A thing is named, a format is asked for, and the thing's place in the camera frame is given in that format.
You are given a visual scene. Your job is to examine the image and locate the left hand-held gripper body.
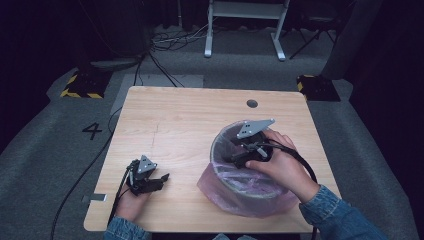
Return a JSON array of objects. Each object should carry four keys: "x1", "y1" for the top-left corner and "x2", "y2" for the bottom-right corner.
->
[{"x1": 125, "y1": 154, "x2": 159, "y2": 197}]

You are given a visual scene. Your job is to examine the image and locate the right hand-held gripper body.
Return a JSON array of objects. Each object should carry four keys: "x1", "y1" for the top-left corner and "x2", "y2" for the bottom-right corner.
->
[{"x1": 233, "y1": 118, "x2": 276, "y2": 163}]

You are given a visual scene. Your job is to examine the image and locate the green round trash bin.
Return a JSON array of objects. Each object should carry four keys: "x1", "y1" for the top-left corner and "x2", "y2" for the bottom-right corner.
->
[{"x1": 209, "y1": 120, "x2": 292, "y2": 202}]

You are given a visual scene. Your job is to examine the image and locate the pink plastic bag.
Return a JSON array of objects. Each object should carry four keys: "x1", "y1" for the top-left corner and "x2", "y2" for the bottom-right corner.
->
[{"x1": 196, "y1": 119, "x2": 301, "y2": 219}]

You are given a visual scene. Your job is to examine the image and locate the person's left hand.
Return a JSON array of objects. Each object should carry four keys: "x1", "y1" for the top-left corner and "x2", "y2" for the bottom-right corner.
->
[{"x1": 114, "y1": 184, "x2": 151, "y2": 223}]

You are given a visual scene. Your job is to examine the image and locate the person's right hand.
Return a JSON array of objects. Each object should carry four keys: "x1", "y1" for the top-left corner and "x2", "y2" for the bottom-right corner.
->
[{"x1": 245, "y1": 129, "x2": 321, "y2": 204}]

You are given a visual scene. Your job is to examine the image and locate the grey tape strip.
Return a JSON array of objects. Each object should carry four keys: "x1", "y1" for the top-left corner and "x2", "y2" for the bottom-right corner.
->
[{"x1": 81, "y1": 193, "x2": 108, "y2": 204}]

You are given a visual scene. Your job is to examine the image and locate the person's legs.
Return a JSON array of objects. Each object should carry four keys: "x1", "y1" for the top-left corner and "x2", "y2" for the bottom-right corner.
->
[{"x1": 213, "y1": 233, "x2": 259, "y2": 240}]

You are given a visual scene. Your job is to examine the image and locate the yellow black striped stand base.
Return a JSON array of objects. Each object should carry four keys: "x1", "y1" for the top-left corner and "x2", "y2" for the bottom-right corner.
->
[
  {"x1": 59, "y1": 70, "x2": 113, "y2": 100},
  {"x1": 296, "y1": 73, "x2": 342, "y2": 103}
]

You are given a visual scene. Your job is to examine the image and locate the black tripod stand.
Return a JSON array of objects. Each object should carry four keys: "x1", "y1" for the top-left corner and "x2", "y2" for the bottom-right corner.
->
[{"x1": 288, "y1": 16, "x2": 338, "y2": 61}]

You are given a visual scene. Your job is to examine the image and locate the grey curtain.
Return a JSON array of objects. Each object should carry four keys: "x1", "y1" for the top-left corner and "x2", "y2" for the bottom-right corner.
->
[{"x1": 320, "y1": 0, "x2": 384, "y2": 81}]

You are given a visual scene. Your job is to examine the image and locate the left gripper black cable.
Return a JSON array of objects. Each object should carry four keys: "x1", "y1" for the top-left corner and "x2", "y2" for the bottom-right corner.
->
[{"x1": 107, "y1": 161, "x2": 140, "y2": 225}]

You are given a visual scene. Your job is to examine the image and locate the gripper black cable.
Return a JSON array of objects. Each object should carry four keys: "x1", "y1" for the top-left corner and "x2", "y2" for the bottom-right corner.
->
[
  {"x1": 268, "y1": 138, "x2": 319, "y2": 240},
  {"x1": 107, "y1": 161, "x2": 140, "y2": 225}
]

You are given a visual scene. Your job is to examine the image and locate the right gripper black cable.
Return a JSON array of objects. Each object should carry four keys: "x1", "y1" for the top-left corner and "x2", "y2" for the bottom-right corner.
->
[{"x1": 268, "y1": 138, "x2": 319, "y2": 240}]

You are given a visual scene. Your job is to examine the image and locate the long black floor cable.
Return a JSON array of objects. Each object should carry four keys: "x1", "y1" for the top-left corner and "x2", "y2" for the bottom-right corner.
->
[{"x1": 49, "y1": 106, "x2": 123, "y2": 240}]

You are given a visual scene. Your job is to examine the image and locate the white metal table frame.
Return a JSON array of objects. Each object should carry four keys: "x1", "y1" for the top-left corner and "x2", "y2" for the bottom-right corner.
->
[{"x1": 203, "y1": 0, "x2": 291, "y2": 62}]

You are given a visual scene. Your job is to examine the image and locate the bundle of floor cables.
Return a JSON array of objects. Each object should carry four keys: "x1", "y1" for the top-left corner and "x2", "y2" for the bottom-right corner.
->
[{"x1": 148, "y1": 21, "x2": 214, "y2": 88}]

